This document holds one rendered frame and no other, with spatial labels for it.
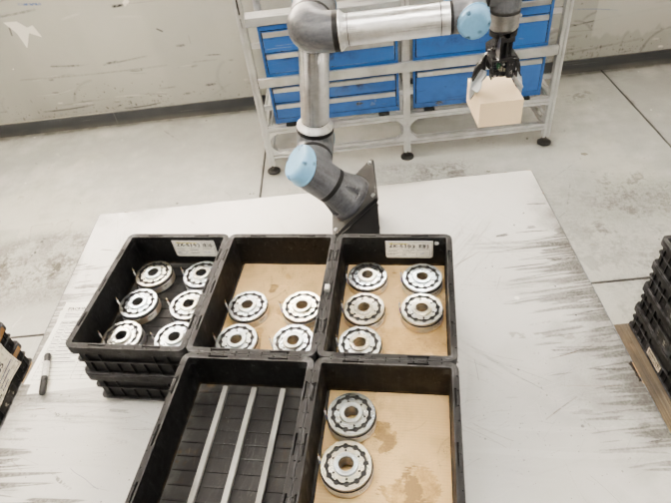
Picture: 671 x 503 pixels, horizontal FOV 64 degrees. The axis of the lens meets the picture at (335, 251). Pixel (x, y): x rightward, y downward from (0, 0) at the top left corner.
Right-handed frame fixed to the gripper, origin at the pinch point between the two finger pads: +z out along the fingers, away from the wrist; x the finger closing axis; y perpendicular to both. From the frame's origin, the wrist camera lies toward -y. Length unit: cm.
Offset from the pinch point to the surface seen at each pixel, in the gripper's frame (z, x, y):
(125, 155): 112, -197, -177
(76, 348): 17, -110, 65
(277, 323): 27, -66, 55
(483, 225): 39.9, -2.2, 10.7
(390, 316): 27, -37, 56
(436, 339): 27, -27, 65
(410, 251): 21, -29, 39
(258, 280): 27, -72, 39
